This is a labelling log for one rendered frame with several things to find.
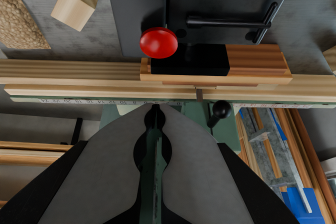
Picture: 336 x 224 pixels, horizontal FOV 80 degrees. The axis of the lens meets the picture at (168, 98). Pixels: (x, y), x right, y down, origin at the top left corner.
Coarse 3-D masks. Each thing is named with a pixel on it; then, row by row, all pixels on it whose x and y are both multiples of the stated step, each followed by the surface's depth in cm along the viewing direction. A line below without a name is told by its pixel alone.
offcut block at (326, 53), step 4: (332, 48) 32; (324, 52) 33; (328, 52) 33; (332, 52) 32; (324, 56) 33; (328, 56) 33; (332, 56) 32; (328, 60) 32; (332, 60) 32; (328, 64) 32; (332, 64) 32; (332, 68) 32
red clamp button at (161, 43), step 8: (144, 32) 15; (152, 32) 15; (160, 32) 15; (168, 32) 15; (144, 40) 15; (152, 40) 15; (160, 40) 15; (168, 40) 15; (176, 40) 16; (144, 48) 16; (152, 48) 16; (160, 48) 16; (168, 48) 16; (176, 48) 16; (152, 56) 17; (160, 56) 17
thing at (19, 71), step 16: (0, 64) 34; (16, 64) 34; (32, 64) 35; (48, 64) 35; (64, 64) 35; (80, 64) 35; (96, 64) 35; (112, 64) 35; (128, 64) 35; (0, 80) 34; (16, 80) 34; (32, 80) 34; (48, 80) 34; (64, 80) 34; (80, 80) 34; (96, 80) 34; (112, 80) 34; (128, 80) 34
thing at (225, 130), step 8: (184, 104) 27; (192, 104) 27; (200, 104) 27; (208, 104) 27; (232, 104) 28; (184, 112) 27; (192, 112) 26; (200, 112) 27; (208, 112) 27; (232, 112) 27; (200, 120) 26; (224, 120) 26; (232, 120) 26; (208, 128) 25; (216, 128) 25; (224, 128) 26; (232, 128) 26; (216, 136) 25; (224, 136) 25; (232, 136) 25; (232, 144) 24
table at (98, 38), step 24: (24, 0) 26; (48, 0) 26; (288, 0) 26; (312, 0) 26; (48, 24) 29; (96, 24) 29; (288, 24) 29; (312, 24) 29; (0, 48) 33; (72, 48) 33; (96, 48) 33; (288, 48) 33; (312, 48) 33; (312, 72) 38
